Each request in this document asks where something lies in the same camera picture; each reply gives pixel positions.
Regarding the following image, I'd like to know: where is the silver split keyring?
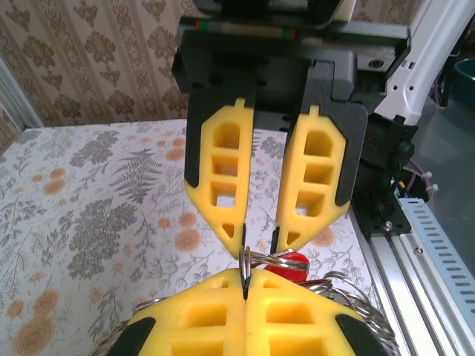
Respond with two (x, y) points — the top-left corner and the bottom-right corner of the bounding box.
(240, 250), (311, 271)
(322, 270), (374, 311)
(239, 246), (255, 301)
(348, 296), (396, 356)
(296, 277), (335, 294)

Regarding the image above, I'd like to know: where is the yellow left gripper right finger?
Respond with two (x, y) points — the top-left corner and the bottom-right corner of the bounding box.
(244, 267), (390, 356)

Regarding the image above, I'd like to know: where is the white slotted cable duct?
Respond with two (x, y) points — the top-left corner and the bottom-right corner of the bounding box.
(399, 198), (475, 334)

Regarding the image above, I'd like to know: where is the red key tag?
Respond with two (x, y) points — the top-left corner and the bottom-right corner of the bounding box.
(259, 251), (309, 285)

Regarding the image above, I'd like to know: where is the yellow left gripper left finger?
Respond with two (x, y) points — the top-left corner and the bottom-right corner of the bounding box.
(109, 267), (248, 356)

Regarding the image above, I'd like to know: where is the purple cable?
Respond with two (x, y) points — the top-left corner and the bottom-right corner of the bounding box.
(407, 159), (439, 201)

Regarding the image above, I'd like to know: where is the aluminium frame post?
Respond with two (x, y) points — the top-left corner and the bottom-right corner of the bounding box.
(0, 59), (45, 156)

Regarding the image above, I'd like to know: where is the aluminium extrusion rail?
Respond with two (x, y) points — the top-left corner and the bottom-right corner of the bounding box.
(356, 207), (475, 356)

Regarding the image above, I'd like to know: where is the floral tablecloth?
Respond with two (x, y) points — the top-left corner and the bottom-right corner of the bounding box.
(0, 118), (372, 356)

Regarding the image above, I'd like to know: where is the teal bin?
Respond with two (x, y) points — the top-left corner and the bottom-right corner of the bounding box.
(453, 57), (475, 107)

